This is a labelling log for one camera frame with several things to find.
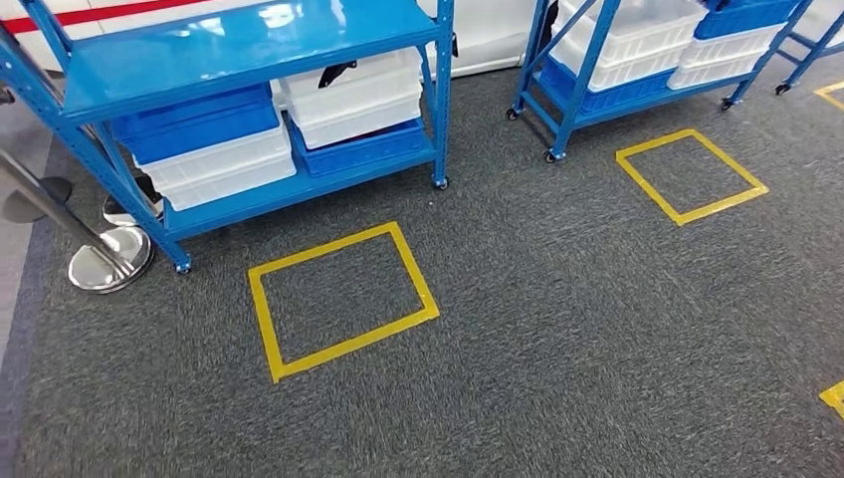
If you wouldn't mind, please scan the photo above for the blue wheeled shelf rack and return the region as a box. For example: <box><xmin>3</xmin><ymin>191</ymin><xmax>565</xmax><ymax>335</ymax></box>
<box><xmin>506</xmin><ymin>0</ymin><xmax>816</xmax><ymax>165</ymax></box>
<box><xmin>773</xmin><ymin>0</ymin><xmax>844</xmax><ymax>98</ymax></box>

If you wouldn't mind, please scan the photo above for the translucent white plastic bin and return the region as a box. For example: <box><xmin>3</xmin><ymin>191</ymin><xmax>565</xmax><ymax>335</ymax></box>
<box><xmin>666</xmin><ymin>23</ymin><xmax>787</xmax><ymax>93</ymax></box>
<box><xmin>792</xmin><ymin>0</ymin><xmax>844</xmax><ymax>49</ymax></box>
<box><xmin>133</xmin><ymin>121</ymin><xmax>299</xmax><ymax>213</ymax></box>
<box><xmin>279</xmin><ymin>47</ymin><xmax>425</xmax><ymax>151</ymax></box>
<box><xmin>548</xmin><ymin>0</ymin><xmax>709</xmax><ymax>95</ymax></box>

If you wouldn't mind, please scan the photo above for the yellow floor tape square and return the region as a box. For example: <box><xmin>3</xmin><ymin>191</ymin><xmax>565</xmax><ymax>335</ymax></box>
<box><xmin>614</xmin><ymin>127</ymin><xmax>771</xmax><ymax>228</ymax></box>
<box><xmin>818</xmin><ymin>380</ymin><xmax>844</xmax><ymax>421</ymax></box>

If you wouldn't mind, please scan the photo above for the red barrier belt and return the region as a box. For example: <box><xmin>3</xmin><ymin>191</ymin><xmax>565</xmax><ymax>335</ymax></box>
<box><xmin>0</xmin><ymin>0</ymin><xmax>212</xmax><ymax>36</ymax></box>

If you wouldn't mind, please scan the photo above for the blue metal shelf rack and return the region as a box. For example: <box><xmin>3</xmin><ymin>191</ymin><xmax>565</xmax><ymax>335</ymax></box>
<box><xmin>0</xmin><ymin>0</ymin><xmax>458</xmax><ymax>276</ymax></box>

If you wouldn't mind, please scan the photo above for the white car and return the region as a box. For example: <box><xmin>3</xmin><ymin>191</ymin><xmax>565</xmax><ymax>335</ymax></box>
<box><xmin>0</xmin><ymin>0</ymin><xmax>549</xmax><ymax>81</ymax></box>

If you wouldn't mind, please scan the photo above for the stanchion post with chrome base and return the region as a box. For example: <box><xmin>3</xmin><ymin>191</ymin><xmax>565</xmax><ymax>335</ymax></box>
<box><xmin>101</xmin><ymin>173</ymin><xmax>164</xmax><ymax>230</ymax></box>
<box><xmin>0</xmin><ymin>147</ymin><xmax>157</xmax><ymax>296</ymax></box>

